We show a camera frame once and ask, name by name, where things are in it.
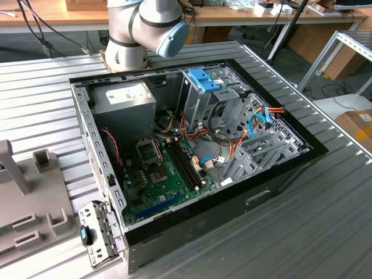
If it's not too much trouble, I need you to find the blue data wire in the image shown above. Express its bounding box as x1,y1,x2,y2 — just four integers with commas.
200,112,273,166

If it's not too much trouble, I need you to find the orange red power wire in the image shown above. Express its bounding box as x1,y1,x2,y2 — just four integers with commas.
228,106,286,159

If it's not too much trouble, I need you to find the grey metal disk bay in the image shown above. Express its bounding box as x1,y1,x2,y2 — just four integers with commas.
223,127,311,187

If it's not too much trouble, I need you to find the black RAM slot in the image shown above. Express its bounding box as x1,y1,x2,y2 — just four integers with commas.
170,141,196,191
167,142,194,192
174,141,200,189
177,140,203,188

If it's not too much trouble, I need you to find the grey metal drive cage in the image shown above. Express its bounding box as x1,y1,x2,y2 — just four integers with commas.
176,67,252,133

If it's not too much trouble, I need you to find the metal socket cover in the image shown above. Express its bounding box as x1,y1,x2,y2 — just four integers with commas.
134,138,163,167

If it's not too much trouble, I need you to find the green motherboard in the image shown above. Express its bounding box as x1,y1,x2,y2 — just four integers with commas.
118,136,219,228

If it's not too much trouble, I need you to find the blue plastic drive latch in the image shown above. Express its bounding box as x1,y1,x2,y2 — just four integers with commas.
200,78,225,92
187,68,215,85

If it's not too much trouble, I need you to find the grey power supply unit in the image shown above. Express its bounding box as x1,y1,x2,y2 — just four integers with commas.
89,80,158,146

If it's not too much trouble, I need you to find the blue expansion slot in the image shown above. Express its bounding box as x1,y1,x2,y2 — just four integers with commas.
134,194,183,221

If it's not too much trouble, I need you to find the black open PC case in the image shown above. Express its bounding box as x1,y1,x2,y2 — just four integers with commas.
69,58,330,276

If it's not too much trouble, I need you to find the wooden desk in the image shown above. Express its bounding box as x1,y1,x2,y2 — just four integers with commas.
185,0,370,28
0,0,110,34

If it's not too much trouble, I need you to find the black stand pole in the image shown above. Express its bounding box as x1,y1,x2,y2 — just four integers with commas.
266,0,309,62

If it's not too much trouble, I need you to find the small white box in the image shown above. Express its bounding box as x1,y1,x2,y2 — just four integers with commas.
270,5,294,15
253,2,274,16

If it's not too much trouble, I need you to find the white low table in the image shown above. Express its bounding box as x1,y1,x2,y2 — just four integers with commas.
312,93,372,120

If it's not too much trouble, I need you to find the large brown cardboard box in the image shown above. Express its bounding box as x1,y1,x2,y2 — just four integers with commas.
287,23,367,81

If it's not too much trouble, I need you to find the grey parts rack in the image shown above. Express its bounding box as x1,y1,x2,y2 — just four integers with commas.
0,139,78,270

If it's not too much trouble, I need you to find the cardboard box yellow tape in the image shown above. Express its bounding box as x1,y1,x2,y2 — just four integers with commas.
334,109,372,153

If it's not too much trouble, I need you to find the green circuit board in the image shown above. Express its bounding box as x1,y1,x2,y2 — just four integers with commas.
0,215,32,237

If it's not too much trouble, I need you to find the red orange wire bundle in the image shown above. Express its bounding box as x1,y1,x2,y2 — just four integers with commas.
174,110,210,143

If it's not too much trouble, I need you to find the yellow black wire bundle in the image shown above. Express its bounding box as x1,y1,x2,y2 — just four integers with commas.
156,113,176,134

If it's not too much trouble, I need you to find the red black twisted wire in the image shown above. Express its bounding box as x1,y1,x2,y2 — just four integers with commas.
100,127,123,169

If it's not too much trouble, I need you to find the grey slot cover bracket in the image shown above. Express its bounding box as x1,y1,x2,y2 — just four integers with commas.
77,199,128,270

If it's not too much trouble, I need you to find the aluminium frame rack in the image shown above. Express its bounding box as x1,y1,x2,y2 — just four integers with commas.
296,30,372,95

